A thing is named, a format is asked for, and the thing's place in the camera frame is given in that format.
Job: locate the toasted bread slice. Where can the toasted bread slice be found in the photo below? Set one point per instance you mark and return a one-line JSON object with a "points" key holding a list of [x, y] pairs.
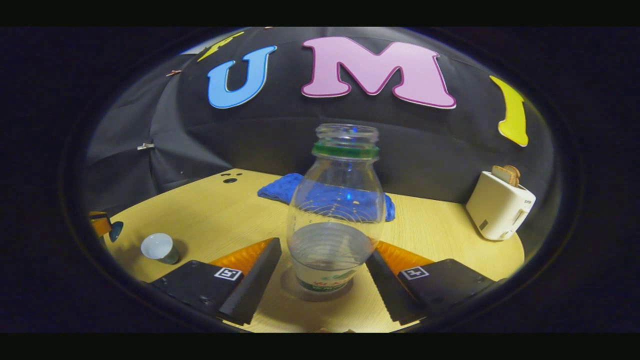
{"points": [[515, 175], [500, 175]]}

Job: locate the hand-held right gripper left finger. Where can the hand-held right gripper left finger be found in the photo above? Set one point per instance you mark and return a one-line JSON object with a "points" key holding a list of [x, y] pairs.
{"points": [[255, 285]]}

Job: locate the clear plastic water bottle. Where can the clear plastic water bottle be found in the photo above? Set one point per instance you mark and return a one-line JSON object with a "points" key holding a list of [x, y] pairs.
{"points": [[335, 200]]}

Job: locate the black backdrop cloth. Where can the black backdrop cloth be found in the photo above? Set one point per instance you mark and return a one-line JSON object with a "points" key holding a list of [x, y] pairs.
{"points": [[225, 135]]}

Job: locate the teal teacup white inside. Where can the teal teacup white inside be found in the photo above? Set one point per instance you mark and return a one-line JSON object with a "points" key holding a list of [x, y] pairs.
{"points": [[156, 246]]}

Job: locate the dark teal teacup lid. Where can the dark teal teacup lid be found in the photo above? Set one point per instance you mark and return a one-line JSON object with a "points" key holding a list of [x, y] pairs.
{"points": [[116, 231]]}

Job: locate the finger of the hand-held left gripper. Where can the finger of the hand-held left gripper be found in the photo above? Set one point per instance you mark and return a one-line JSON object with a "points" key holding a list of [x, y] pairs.
{"points": [[101, 227]]}

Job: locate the blue folded towel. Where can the blue folded towel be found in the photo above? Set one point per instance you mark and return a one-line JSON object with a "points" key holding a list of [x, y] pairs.
{"points": [[280, 192]]}

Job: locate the copper metal clip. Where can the copper metal clip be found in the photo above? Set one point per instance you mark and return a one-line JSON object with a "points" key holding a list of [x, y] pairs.
{"points": [[174, 73]]}

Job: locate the silver metal clip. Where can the silver metal clip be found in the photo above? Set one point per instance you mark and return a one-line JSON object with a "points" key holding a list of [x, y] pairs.
{"points": [[146, 146]]}

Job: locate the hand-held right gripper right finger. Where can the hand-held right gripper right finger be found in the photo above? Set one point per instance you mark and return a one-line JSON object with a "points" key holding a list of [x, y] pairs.
{"points": [[387, 290]]}

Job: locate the white toaster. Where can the white toaster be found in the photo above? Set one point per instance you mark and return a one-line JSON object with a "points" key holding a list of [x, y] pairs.
{"points": [[500, 210]]}

